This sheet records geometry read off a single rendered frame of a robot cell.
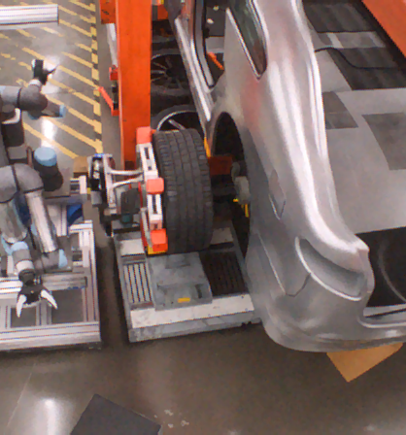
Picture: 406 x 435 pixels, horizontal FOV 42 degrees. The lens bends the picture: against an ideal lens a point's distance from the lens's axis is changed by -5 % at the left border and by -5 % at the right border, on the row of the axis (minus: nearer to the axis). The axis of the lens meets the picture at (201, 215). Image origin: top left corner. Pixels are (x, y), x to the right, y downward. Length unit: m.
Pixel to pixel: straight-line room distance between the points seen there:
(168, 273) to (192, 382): 0.69
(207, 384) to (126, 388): 0.48
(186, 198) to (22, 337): 1.30
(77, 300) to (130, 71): 1.40
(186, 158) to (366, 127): 1.17
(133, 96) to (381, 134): 1.45
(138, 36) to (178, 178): 0.73
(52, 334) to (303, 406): 1.53
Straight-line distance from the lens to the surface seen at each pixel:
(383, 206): 3.10
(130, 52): 2.85
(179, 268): 3.47
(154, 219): 2.75
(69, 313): 3.35
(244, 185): 3.00
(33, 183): 2.36
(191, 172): 2.72
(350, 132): 3.29
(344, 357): 3.59
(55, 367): 3.44
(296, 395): 3.42
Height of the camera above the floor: 3.11
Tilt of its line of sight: 51 degrees down
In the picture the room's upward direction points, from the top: 6 degrees clockwise
